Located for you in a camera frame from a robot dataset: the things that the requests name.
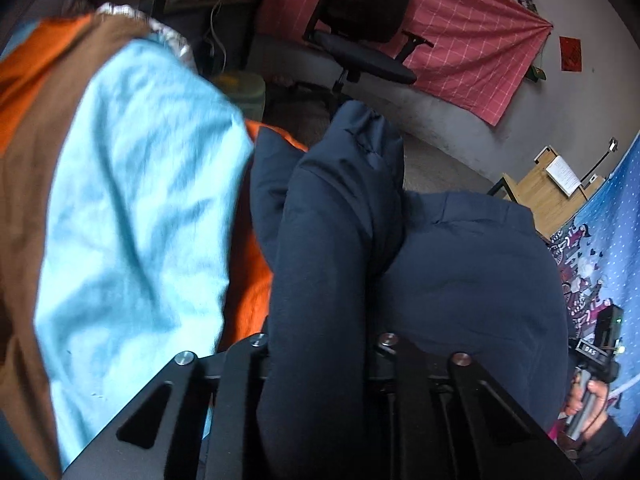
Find dark table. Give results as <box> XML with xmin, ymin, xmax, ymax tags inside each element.
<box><xmin>150</xmin><ymin>0</ymin><xmax>271</xmax><ymax>73</ymax></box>

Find white paper sheet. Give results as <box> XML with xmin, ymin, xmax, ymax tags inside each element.
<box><xmin>546</xmin><ymin>156</ymin><xmax>581</xmax><ymax>196</ymax></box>

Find red checked wall cloth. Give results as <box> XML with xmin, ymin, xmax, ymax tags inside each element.
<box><xmin>257</xmin><ymin>0</ymin><xmax>554</xmax><ymax>127</ymax></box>

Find silver shiny cloth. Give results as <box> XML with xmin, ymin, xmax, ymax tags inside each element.
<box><xmin>95</xmin><ymin>2</ymin><xmax>197</xmax><ymax>70</ymax></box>

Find red wall paper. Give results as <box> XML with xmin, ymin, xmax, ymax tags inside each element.
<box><xmin>559</xmin><ymin>36</ymin><xmax>584</xmax><ymax>72</ymax></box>

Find wooden desk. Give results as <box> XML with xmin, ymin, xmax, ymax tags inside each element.
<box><xmin>487</xmin><ymin>145</ymin><xmax>608</xmax><ymax>241</ymax></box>

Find multicoloured patch blanket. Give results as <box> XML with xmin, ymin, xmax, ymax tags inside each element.
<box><xmin>0</xmin><ymin>12</ymin><xmax>311</xmax><ymax>480</ymax></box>

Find white cable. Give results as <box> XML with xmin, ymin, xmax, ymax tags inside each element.
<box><xmin>202</xmin><ymin>0</ymin><xmax>232</xmax><ymax>68</ymax></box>

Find black office chair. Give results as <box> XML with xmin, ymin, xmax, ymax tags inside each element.
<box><xmin>292</xmin><ymin>0</ymin><xmax>435</xmax><ymax>111</ymax></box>

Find thin black stand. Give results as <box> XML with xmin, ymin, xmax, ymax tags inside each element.
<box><xmin>580</xmin><ymin>136</ymin><xmax>619</xmax><ymax>184</ymax></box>

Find person's right forearm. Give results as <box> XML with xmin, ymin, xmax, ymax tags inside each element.
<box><xmin>565</xmin><ymin>411</ymin><xmax>632</xmax><ymax>480</ymax></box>

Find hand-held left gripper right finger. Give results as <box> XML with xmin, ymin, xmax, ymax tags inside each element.
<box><xmin>367</xmin><ymin>332</ymin><xmax>583</xmax><ymax>480</ymax></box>

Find dark blue jacket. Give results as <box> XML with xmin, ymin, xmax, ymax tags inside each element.
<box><xmin>250</xmin><ymin>100</ymin><xmax>576</xmax><ymax>480</ymax></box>

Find printed blue blanket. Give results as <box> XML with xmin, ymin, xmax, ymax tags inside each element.
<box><xmin>547</xmin><ymin>132</ymin><xmax>640</xmax><ymax>436</ymax></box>

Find pale green plastic container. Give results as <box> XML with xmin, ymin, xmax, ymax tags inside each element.
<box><xmin>215</xmin><ymin>72</ymin><xmax>267</xmax><ymax>122</ymax></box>

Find person's right hand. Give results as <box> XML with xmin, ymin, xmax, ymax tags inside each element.
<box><xmin>565</xmin><ymin>379</ymin><xmax>611</xmax><ymax>416</ymax></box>

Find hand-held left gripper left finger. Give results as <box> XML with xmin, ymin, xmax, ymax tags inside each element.
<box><xmin>62</xmin><ymin>332</ymin><xmax>273</xmax><ymax>480</ymax></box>

